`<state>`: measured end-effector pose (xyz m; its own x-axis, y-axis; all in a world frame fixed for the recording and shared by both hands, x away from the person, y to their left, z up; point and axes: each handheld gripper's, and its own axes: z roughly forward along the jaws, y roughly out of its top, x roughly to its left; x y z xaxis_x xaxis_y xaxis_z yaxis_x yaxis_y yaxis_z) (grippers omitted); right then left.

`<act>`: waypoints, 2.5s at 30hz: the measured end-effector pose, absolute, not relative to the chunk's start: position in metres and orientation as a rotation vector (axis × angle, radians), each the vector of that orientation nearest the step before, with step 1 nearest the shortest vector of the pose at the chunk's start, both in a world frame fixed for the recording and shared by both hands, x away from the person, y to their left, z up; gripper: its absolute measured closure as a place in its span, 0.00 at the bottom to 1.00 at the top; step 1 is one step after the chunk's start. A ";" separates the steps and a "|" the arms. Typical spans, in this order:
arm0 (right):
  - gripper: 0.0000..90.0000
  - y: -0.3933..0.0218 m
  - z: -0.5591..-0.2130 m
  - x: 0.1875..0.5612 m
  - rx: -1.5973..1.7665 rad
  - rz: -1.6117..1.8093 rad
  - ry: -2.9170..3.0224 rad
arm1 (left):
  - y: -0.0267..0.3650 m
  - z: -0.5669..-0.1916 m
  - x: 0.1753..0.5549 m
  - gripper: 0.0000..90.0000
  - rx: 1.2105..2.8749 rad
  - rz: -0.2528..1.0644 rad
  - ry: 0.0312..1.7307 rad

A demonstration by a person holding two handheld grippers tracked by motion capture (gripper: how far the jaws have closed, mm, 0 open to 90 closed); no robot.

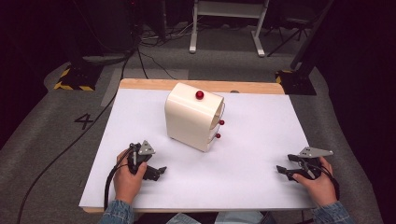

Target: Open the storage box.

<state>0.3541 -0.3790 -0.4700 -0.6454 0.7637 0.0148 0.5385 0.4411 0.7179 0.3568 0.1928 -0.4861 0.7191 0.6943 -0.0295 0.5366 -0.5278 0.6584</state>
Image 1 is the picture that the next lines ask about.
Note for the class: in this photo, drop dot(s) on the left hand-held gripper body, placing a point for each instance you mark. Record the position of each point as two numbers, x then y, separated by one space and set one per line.
138 157

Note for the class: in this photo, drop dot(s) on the cream mini drawer cabinet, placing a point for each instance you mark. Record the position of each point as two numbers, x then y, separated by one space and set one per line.
186 121

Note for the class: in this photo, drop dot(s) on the dark equipment cabinet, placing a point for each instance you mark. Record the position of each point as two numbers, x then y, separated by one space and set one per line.
106 25

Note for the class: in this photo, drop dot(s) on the white paper sheet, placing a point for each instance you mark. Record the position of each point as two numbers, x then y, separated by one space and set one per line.
249 174

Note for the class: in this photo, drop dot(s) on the person's right hand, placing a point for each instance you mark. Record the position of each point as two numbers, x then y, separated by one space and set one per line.
322 188

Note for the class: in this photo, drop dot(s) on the wooden table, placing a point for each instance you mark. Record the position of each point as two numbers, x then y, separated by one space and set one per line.
149 84

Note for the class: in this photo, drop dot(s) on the cream drawer with red knob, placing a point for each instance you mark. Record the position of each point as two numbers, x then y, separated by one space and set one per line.
218 117
214 136

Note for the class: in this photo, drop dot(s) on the black stand with base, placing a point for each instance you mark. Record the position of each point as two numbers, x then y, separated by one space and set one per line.
299 82

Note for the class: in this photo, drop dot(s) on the person's left hand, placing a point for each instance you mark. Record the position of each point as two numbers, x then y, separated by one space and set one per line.
126 185

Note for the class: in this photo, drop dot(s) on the black tripod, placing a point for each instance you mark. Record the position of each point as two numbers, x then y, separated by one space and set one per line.
289 34

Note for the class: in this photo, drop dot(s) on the black stand base yellow stripes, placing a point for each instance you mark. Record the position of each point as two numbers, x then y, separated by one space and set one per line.
79 79

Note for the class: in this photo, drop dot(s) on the white desk frame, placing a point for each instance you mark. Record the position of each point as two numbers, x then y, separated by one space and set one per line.
229 9

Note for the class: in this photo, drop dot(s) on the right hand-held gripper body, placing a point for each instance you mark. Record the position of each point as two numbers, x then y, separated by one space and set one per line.
311 166

